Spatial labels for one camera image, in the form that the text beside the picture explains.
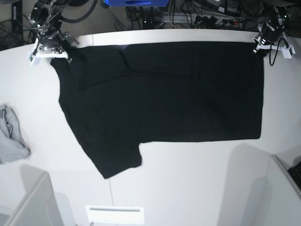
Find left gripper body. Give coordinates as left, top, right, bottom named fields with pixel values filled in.
left=254, top=20, right=286, bottom=46

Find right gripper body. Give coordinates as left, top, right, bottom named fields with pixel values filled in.
left=36, top=29, right=70, bottom=53

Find black T-shirt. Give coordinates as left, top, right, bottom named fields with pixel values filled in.
left=51, top=42, right=264, bottom=179

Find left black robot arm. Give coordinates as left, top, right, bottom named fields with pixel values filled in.
left=254, top=0, right=291, bottom=45

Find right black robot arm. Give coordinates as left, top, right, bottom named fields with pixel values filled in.
left=29, top=0, right=97, bottom=56

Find white power strip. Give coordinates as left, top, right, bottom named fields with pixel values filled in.
left=158, top=13, right=246, bottom=29

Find blue box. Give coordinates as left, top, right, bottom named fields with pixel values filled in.
left=104, top=0, right=169, bottom=7

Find grey crumpled garment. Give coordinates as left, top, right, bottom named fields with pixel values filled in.
left=0, top=105, right=31, bottom=164

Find black keyboard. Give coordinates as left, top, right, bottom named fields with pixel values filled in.
left=288, top=162, right=301, bottom=189

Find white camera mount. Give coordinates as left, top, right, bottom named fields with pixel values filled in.
left=253, top=38, right=296, bottom=59
left=27, top=38, right=72, bottom=65

